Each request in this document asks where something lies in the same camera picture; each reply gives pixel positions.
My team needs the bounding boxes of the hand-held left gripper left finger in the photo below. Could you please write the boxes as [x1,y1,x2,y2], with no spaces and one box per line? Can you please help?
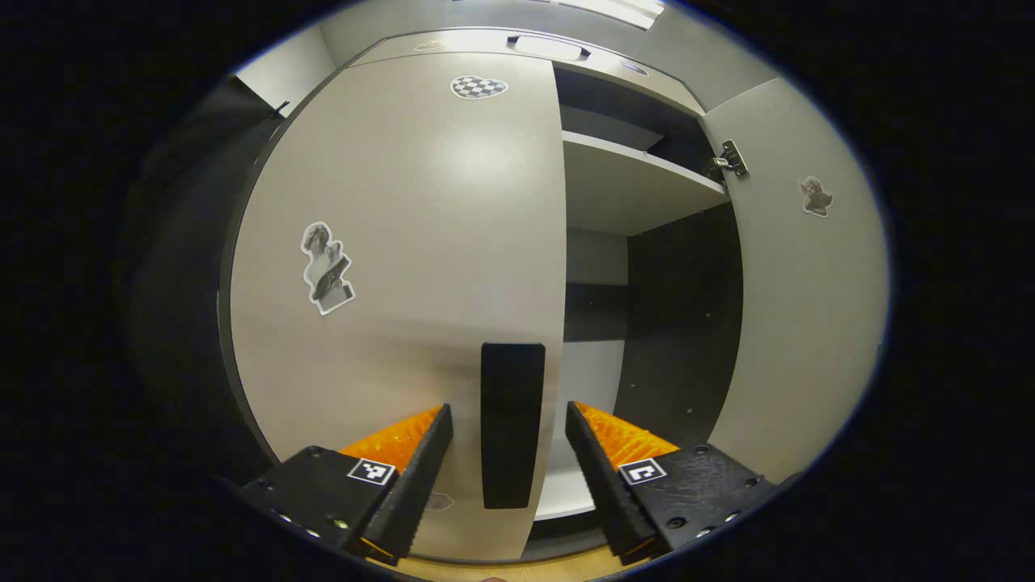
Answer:
[241,404,454,567]

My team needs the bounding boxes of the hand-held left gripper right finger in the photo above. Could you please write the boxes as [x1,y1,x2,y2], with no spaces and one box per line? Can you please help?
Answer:
[564,400,781,567]

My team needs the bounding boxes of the black door handle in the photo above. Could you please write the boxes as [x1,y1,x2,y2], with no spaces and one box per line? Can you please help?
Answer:
[481,342,546,510]

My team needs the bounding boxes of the beige double-door shoe cabinet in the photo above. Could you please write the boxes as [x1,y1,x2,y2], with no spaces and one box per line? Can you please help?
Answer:
[218,27,890,565]

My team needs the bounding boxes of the beige cabinet shelf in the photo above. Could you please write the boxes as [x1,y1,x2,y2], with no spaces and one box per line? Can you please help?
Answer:
[561,129,730,237]

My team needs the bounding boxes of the metal door hinge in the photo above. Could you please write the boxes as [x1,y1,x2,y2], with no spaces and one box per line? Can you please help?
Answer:
[702,140,750,181]

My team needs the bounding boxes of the beige cabinet top drawer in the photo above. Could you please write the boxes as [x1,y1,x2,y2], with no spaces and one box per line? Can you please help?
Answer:
[352,28,706,119]

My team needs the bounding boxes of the black backdrop cloth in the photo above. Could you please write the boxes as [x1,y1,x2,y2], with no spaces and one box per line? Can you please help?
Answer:
[129,77,285,486]

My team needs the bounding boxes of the long ceiling light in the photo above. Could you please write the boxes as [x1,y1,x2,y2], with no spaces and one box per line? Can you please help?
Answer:
[558,0,665,30]

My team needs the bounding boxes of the silver drawer handle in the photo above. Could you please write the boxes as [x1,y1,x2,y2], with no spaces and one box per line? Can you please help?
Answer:
[507,34,591,62]

